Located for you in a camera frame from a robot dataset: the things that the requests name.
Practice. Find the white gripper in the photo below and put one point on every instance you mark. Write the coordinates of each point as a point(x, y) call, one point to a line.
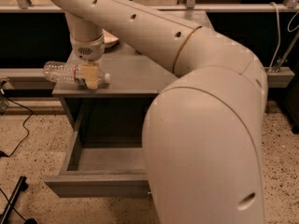
point(88, 50)

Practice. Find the clear plastic water bottle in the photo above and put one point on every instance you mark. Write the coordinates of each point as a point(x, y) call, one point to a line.
point(70, 73)

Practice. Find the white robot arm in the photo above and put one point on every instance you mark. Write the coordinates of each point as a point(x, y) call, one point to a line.
point(202, 134)

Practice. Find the open grey top drawer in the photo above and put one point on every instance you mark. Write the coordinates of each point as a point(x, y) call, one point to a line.
point(111, 168)

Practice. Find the grey wooden cabinet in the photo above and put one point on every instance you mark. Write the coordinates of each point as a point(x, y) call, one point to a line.
point(133, 76)

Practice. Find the metal railing with posts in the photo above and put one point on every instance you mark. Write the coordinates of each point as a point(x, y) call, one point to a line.
point(207, 5)

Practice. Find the black stand leg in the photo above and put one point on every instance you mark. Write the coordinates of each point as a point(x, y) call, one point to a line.
point(20, 186)

